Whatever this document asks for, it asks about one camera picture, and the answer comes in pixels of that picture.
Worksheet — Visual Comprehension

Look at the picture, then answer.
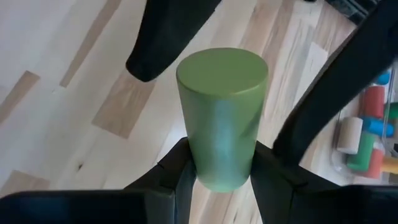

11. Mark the yellow cylinder block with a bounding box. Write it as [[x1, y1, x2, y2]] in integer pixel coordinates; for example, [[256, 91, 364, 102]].
[[380, 156, 398, 175]]

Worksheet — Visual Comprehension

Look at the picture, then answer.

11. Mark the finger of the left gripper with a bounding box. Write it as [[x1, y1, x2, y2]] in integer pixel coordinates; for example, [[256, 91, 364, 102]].
[[125, 0, 222, 83], [272, 0, 398, 166]]

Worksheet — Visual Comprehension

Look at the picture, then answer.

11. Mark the red cylinder block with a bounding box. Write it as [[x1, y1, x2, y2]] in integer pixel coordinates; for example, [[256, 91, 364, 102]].
[[363, 86, 386, 119]]

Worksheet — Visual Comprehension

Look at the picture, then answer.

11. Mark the blue cylinder block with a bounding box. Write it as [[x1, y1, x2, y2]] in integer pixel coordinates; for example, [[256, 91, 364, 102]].
[[361, 116, 395, 138]]

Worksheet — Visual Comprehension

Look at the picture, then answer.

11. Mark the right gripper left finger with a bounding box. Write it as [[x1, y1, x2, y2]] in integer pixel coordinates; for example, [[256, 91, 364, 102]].
[[123, 136, 198, 224]]

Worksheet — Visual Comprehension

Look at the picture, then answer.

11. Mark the light green cylinder block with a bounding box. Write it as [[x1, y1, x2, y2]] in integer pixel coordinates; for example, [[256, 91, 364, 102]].
[[175, 47, 269, 193]]

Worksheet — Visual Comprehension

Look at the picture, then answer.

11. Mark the clear plastic bin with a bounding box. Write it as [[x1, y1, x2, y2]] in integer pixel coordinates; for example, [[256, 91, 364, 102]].
[[330, 60, 398, 185]]

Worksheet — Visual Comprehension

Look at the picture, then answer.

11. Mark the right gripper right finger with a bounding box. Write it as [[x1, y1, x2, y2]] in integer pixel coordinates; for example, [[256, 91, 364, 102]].
[[250, 140, 398, 224]]

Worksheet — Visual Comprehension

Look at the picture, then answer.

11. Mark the black aluminium table frame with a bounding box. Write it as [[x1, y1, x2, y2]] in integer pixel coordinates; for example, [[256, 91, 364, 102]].
[[325, 0, 382, 25]]

